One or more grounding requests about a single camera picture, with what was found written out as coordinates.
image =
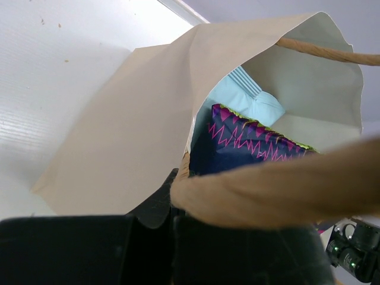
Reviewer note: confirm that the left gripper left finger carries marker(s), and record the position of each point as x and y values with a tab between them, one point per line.
84	250

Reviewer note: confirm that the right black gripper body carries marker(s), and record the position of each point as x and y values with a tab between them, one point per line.
354	246

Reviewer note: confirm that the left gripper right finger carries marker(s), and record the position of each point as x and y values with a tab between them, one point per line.
204	254

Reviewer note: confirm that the purple nut snack bag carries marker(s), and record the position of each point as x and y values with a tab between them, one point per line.
229	140

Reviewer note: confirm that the brown paper bag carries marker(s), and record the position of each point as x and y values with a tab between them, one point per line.
142	122

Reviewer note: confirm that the light blue cassava chips bag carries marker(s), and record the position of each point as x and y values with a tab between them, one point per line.
239	92

